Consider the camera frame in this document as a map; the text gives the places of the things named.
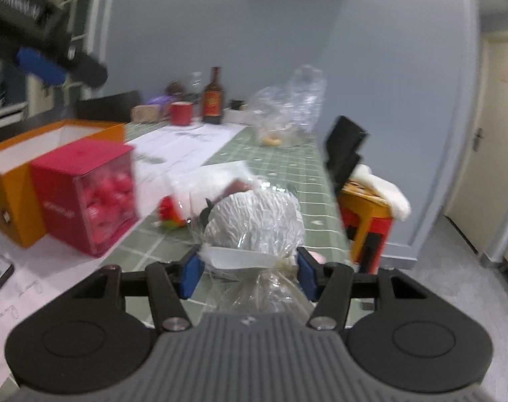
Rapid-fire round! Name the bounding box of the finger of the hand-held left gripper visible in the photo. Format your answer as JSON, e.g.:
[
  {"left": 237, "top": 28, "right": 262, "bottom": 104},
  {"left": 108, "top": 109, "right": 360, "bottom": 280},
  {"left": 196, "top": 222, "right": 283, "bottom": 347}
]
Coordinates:
[
  {"left": 15, "top": 46, "right": 68, "bottom": 86},
  {"left": 67, "top": 50, "right": 109, "bottom": 88}
]

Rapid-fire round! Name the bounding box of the orange cardboard box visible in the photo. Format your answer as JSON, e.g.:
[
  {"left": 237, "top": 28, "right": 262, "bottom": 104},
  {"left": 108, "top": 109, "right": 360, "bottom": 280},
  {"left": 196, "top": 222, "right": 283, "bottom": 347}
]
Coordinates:
[{"left": 0, "top": 119, "right": 126, "bottom": 249}]

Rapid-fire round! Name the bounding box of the large clear plastic bag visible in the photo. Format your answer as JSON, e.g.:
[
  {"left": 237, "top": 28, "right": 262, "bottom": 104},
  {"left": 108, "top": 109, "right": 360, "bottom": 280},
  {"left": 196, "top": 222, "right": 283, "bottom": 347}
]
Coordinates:
[{"left": 247, "top": 65, "right": 326, "bottom": 148}]

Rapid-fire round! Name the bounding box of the black chair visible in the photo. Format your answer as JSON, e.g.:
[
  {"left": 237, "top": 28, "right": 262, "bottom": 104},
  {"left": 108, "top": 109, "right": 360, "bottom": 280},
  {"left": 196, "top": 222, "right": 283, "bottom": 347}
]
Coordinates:
[
  {"left": 76, "top": 91, "right": 142, "bottom": 123},
  {"left": 323, "top": 115, "right": 369, "bottom": 193}
]

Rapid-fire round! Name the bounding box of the brown glass bottle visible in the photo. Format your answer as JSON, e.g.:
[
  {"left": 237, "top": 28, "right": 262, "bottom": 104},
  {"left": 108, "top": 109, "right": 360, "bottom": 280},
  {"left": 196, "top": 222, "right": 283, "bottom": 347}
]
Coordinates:
[{"left": 201, "top": 66, "right": 224, "bottom": 125}]

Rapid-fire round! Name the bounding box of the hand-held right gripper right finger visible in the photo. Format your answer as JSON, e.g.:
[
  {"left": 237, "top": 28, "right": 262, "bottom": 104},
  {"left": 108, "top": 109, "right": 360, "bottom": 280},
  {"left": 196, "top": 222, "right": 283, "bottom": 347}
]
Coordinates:
[{"left": 296, "top": 246, "right": 430, "bottom": 331}]

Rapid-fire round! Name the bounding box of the clear water bottle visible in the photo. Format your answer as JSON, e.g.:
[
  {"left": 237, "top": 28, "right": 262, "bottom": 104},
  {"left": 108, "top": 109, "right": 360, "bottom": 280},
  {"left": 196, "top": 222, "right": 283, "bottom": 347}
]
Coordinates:
[{"left": 189, "top": 71, "right": 204, "bottom": 103}]

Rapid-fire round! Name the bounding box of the white fluffy cloth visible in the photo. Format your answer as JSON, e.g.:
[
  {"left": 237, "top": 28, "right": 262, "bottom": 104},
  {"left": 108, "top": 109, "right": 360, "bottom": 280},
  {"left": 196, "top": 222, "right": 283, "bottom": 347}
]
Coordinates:
[{"left": 350, "top": 164, "right": 411, "bottom": 222}]

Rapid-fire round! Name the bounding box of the white bundle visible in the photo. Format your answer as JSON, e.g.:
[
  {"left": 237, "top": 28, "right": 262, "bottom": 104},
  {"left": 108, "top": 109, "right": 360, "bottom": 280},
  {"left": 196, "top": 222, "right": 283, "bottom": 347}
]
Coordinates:
[{"left": 187, "top": 176, "right": 317, "bottom": 315}]

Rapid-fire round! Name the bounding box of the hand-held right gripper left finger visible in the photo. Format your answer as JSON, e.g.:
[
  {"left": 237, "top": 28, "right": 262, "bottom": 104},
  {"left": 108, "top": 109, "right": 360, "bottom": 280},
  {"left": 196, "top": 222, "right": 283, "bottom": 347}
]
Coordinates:
[{"left": 72, "top": 246, "right": 204, "bottom": 332}]

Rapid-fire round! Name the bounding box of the orange stool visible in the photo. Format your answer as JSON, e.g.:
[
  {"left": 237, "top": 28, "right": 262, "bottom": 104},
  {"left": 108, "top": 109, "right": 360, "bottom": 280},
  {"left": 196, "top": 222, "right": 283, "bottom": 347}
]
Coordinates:
[{"left": 340, "top": 180, "right": 394, "bottom": 275}]

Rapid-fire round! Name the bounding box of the red mug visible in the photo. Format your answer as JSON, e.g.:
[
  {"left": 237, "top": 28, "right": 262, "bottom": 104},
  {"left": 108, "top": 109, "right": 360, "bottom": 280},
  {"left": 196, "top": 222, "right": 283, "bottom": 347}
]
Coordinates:
[{"left": 169, "top": 101, "right": 196, "bottom": 126}]

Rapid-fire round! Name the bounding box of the white table runner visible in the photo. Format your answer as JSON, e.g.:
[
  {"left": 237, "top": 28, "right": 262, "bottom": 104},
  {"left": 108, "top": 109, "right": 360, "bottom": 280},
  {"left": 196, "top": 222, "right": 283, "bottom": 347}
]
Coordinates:
[{"left": 0, "top": 122, "right": 247, "bottom": 390}]

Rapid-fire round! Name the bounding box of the red strawberry toy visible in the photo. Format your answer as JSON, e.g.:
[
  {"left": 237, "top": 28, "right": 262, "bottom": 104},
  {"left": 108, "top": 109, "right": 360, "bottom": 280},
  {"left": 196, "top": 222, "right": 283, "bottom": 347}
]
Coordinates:
[{"left": 157, "top": 196, "right": 188, "bottom": 229}]

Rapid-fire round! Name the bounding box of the red box with clear window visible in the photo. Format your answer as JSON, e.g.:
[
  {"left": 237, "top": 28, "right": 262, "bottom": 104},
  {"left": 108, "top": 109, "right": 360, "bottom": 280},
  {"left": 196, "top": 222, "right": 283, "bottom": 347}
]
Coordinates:
[{"left": 29, "top": 140, "right": 138, "bottom": 258}]

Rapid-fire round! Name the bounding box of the translucent white plastic bag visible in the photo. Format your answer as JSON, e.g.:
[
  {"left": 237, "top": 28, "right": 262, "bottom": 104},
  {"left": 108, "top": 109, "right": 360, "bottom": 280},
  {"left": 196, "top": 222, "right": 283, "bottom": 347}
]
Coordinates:
[{"left": 170, "top": 160, "right": 259, "bottom": 218}]

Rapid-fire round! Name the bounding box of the green checked tablecloth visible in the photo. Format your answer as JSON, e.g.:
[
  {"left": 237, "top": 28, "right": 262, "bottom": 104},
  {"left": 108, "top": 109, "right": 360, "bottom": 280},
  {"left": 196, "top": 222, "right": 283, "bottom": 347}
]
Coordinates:
[{"left": 99, "top": 121, "right": 355, "bottom": 327}]

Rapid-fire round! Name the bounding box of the cream door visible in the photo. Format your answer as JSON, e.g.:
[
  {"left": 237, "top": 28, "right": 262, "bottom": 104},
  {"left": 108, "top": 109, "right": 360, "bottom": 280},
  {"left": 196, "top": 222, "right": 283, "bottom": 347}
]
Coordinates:
[{"left": 444, "top": 38, "right": 508, "bottom": 256}]

